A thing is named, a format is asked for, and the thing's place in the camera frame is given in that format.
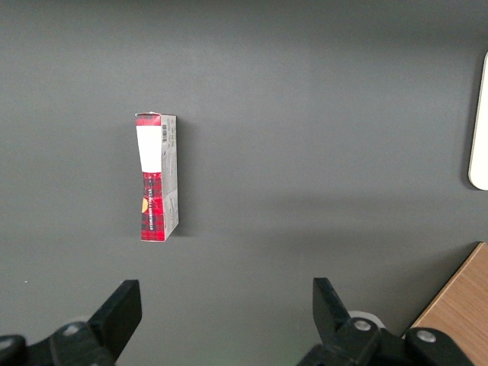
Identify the wooden drawer cabinet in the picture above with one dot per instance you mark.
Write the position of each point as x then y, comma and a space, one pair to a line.
457, 297

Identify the cream plastic tray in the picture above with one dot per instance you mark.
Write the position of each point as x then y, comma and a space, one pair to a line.
481, 152

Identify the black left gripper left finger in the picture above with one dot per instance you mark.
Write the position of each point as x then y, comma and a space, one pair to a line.
110, 320

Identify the red plaid carton box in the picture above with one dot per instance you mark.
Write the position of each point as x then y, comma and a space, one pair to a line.
152, 198

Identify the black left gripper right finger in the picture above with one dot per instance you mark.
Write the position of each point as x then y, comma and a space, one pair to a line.
335, 324

